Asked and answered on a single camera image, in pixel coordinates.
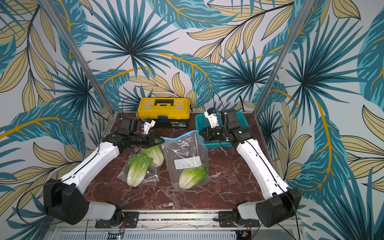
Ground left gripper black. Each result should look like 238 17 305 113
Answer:
130 130 165 149

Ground chinese cabbage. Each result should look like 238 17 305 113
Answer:
141 146 165 168
127 154 153 187
179 166 209 190

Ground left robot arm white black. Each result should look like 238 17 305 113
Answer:
44 133 164 227

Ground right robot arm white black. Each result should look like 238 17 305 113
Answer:
199 127 302 228

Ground teal plastic basket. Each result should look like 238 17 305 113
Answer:
195 108 254 149

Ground yellow black toolbox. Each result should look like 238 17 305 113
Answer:
136 98 190 129

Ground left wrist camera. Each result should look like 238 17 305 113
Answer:
118 116 157 136

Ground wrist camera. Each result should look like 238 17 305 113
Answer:
118 116 157 136
203 108 239 130

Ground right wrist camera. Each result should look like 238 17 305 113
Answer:
203 108 239 130

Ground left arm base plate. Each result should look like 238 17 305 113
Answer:
95 211 139 229

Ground front aluminium rail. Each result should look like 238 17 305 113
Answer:
44 210 309 240

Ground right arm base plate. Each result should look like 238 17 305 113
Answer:
213 211 261 228

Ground right aluminium frame post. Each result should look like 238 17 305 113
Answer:
254 0 315 117

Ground aluminium frame post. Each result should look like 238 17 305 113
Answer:
40 0 115 115
254 0 315 117

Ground left aluminium frame post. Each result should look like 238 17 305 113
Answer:
40 0 115 115

